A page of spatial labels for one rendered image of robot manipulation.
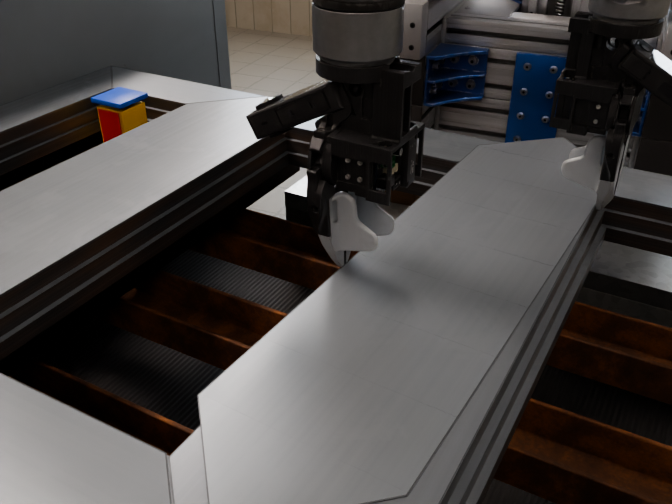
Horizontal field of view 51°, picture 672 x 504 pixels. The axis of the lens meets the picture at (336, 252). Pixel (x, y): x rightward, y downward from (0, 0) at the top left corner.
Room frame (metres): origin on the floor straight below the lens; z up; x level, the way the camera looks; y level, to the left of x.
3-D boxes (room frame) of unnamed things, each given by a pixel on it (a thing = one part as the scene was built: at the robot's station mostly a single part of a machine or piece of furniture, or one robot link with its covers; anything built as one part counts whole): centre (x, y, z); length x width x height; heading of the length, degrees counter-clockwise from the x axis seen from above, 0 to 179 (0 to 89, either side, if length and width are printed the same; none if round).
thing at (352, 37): (0.59, -0.02, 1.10); 0.08 x 0.08 x 0.05
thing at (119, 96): (1.04, 0.33, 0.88); 0.06 x 0.06 x 0.02; 61
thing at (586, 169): (0.71, -0.28, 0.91); 0.06 x 0.03 x 0.09; 61
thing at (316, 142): (0.59, -0.02, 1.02); 0.09 x 0.08 x 0.12; 61
